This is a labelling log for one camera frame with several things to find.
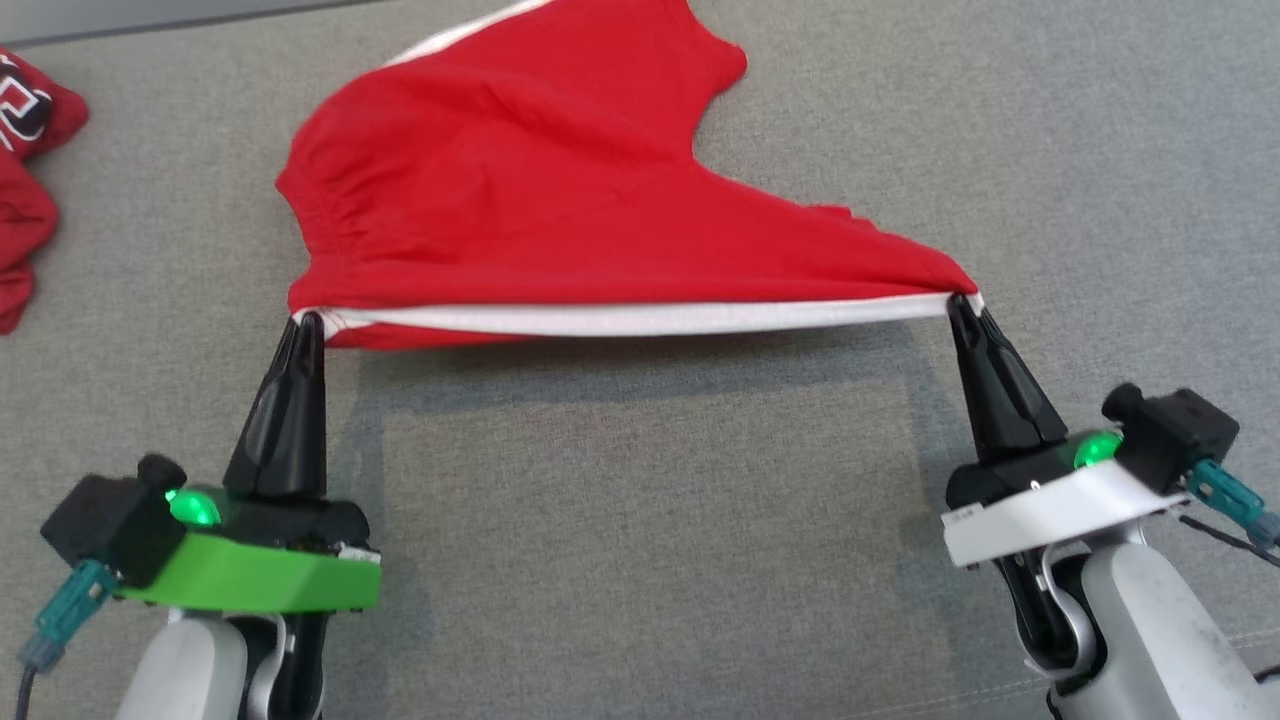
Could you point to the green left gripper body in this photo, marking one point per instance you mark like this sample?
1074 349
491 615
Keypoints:
260 575

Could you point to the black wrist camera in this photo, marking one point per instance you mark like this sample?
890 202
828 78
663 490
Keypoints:
1180 430
100 520

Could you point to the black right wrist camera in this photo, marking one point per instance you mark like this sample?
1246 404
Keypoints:
1180 430

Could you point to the red basketball jersey white sleeves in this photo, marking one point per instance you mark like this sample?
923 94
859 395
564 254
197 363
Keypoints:
20 220

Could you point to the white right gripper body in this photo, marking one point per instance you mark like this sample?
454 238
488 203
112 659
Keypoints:
1040 510

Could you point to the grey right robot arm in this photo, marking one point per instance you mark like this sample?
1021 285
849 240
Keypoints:
1150 630

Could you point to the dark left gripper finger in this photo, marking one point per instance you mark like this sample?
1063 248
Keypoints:
270 440
313 420

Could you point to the red shorts with white stripe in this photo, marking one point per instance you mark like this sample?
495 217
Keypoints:
520 180

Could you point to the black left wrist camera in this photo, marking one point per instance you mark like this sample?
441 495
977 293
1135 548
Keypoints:
100 520

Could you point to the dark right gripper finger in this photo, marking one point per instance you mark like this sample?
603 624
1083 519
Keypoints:
1025 415
980 390

